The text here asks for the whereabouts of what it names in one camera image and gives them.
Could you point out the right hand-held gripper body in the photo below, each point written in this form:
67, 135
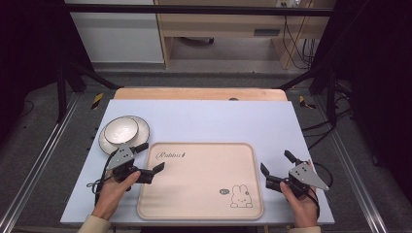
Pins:
304, 176

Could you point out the white bowl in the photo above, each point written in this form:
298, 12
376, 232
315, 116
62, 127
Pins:
121, 130

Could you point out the black curtain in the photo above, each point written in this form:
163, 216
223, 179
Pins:
29, 48
379, 64

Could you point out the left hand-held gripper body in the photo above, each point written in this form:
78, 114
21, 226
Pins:
121, 157

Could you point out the aluminium floor rail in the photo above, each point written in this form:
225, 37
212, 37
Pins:
353, 171
42, 155

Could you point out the person's right hand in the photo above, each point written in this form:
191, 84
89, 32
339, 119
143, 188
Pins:
304, 208

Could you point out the black horizontal frame bar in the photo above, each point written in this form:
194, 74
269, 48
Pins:
194, 9

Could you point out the yellow black tape marker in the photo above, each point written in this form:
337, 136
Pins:
302, 101
97, 100

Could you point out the white cabinet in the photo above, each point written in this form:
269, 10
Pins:
116, 35

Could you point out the black metal stand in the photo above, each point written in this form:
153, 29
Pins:
330, 93
61, 93

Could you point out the person's left hand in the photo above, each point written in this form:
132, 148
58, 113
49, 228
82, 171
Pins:
111, 194

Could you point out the wooden desk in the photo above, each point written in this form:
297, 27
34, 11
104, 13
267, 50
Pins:
220, 24

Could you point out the beige tray with rabbit print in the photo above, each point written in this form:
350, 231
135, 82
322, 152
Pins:
200, 181

